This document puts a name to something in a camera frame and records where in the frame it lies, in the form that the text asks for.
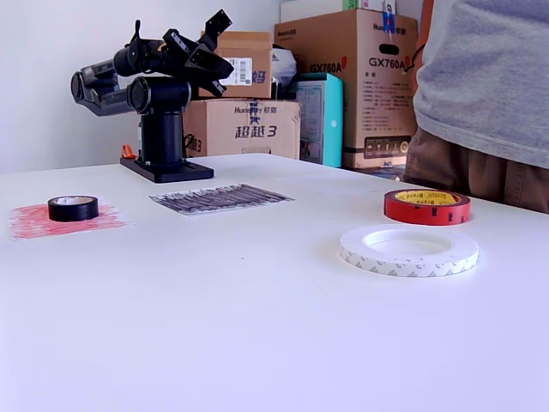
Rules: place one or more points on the dark low ledge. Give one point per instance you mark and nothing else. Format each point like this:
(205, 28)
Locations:
(388, 171)

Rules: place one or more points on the tall GX760A cardboard box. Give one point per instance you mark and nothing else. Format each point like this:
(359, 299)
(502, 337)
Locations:
(369, 107)

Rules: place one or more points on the dark grey Piper robot arm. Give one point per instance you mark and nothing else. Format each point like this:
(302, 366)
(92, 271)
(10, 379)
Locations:
(161, 129)

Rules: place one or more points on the black tape roll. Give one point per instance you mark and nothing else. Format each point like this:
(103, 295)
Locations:
(73, 210)

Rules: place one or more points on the teal carton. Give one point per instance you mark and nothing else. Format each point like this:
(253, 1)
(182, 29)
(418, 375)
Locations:
(330, 129)

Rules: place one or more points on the Huntkey cardboard box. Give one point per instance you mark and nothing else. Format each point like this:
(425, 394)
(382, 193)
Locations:
(257, 129)

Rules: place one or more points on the white tape roll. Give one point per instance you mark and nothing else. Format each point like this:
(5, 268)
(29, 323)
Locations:
(407, 266)

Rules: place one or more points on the black scribbled paper sheet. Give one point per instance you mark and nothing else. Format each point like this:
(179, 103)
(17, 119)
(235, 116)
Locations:
(223, 199)

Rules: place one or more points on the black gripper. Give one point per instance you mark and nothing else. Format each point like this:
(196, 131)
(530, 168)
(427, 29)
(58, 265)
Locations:
(180, 47)

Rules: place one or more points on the grey plastic bag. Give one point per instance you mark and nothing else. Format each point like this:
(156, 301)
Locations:
(284, 64)

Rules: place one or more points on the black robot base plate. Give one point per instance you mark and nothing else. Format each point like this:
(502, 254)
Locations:
(171, 171)

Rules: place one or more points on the person in grey shirt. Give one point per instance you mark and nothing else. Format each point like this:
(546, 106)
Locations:
(484, 86)

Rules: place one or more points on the orange clamp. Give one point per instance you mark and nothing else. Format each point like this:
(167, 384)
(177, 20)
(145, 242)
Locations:
(128, 151)

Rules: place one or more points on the green and white box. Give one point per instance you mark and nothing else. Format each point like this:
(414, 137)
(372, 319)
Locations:
(369, 4)

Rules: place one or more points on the red scribbled paper sheet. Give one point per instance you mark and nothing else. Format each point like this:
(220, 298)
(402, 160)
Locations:
(30, 223)

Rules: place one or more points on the cardboard box with shipping label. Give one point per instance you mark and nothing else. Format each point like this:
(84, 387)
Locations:
(253, 47)

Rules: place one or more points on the red tape roll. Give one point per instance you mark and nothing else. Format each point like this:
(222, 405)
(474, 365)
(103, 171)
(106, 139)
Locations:
(424, 214)

